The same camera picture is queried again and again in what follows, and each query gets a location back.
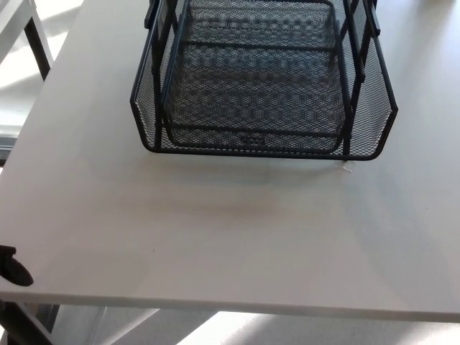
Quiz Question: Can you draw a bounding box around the clear tape scrap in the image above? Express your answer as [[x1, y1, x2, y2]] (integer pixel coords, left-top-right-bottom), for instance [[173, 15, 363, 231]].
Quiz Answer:
[[333, 159, 356, 176]]

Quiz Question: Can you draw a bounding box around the black mesh tray with label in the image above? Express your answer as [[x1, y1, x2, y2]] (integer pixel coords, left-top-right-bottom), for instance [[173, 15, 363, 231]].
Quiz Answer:
[[161, 50, 344, 149]]

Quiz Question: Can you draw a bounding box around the large black mesh sliding tray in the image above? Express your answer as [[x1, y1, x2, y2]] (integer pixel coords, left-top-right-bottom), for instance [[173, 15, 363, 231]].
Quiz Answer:
[[129, 0, 399, 162]]

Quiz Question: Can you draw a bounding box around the white side table dark leg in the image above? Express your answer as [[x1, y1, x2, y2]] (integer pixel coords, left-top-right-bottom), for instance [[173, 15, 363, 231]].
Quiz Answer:
[[0, 0, 54, 81]]

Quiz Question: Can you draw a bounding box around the dark metal desk leg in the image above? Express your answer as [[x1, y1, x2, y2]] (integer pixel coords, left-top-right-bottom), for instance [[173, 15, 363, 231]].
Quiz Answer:
[[0, 300, 61, 345]]

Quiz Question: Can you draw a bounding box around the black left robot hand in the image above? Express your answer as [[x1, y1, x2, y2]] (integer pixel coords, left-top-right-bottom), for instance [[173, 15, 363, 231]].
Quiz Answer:
[[0, 245, 35, 288]]

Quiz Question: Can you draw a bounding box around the small black mesh tray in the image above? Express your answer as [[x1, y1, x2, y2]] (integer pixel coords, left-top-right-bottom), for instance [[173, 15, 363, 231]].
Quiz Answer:
[[178, 0, 343, 50]]

